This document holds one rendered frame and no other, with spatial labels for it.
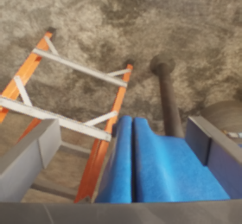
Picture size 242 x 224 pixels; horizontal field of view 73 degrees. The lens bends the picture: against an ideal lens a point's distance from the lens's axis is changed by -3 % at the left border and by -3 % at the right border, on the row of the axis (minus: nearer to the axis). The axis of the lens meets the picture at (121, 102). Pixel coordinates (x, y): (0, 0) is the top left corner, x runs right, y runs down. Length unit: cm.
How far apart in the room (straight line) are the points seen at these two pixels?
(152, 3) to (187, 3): 15
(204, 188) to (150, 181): 7
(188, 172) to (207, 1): 80
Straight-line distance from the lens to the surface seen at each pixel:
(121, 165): 19
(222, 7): 95
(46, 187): 94
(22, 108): 67
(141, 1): 88
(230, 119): 113
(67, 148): 115
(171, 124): 59
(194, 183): 22
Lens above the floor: 87
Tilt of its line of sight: 49 degrees down
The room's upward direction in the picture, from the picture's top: 171 degrees counter-clockwise
